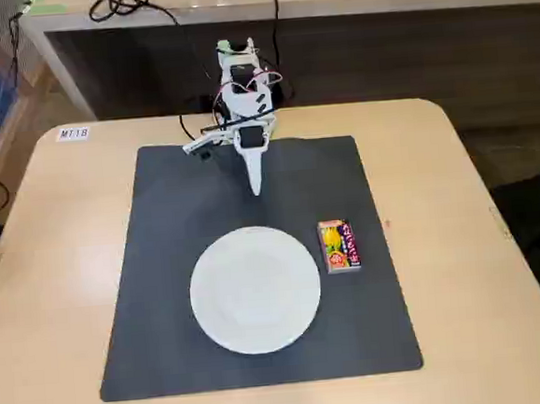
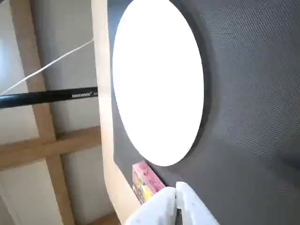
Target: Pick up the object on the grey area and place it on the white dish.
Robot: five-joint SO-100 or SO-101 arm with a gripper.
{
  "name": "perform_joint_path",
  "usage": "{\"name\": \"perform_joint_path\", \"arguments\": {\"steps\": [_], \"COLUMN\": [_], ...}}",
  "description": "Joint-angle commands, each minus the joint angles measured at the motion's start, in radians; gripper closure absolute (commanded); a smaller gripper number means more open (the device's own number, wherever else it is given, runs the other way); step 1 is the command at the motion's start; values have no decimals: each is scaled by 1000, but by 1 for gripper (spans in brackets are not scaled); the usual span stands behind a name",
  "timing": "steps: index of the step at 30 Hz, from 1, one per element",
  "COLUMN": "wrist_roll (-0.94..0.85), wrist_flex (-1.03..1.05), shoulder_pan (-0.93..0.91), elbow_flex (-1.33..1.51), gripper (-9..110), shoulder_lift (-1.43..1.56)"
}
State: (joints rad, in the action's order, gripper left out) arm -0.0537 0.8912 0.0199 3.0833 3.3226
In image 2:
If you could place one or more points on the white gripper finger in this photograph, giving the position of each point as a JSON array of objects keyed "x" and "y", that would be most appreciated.
[
  {"x": 194, "y": 206},
  {"x": 157, "y": 208}
]

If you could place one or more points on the pink candy box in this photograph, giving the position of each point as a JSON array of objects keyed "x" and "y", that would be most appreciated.
[{"x": 146, "y": 180}]

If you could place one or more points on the white round dish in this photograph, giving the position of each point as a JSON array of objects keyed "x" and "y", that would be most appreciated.
[{"x": 157, "y": 82}]

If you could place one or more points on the dark grey textured mat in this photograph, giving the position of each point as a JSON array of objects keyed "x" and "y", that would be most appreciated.
[{"x": 246, "y": 93}]

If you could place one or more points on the black Neewer stand pole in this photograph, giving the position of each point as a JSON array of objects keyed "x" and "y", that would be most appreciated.
[{"x": 47, "y": 96}]

